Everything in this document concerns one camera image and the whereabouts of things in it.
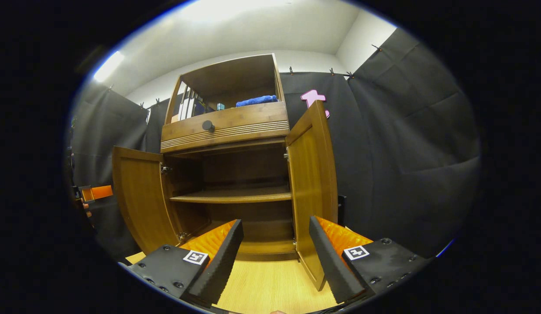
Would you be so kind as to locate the dark blue book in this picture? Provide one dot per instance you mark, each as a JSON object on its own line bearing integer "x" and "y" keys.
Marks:
{"x": 200, "y": 109}

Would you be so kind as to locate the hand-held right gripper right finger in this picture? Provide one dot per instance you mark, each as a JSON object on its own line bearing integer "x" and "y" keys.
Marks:
{"x": 336, "y": 270}

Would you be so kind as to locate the blue towel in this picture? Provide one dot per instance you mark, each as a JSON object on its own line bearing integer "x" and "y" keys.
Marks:
{"x": 257, "y": 101}

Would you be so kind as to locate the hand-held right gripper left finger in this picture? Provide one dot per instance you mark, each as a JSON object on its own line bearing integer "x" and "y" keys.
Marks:
{"x": 218, "y": 270}

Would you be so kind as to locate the wooden double-door shoe cabinet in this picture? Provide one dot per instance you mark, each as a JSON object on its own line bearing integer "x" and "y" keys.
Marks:
{"x": 235, "y": 196}

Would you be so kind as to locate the wooden cabinet door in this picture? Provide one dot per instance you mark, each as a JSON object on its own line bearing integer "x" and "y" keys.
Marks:
{"x": 312, "y": 174}
{"x": 139, "y": 196}

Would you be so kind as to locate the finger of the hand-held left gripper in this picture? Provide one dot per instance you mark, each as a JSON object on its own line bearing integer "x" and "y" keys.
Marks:
{"x": 100, "y": 192}

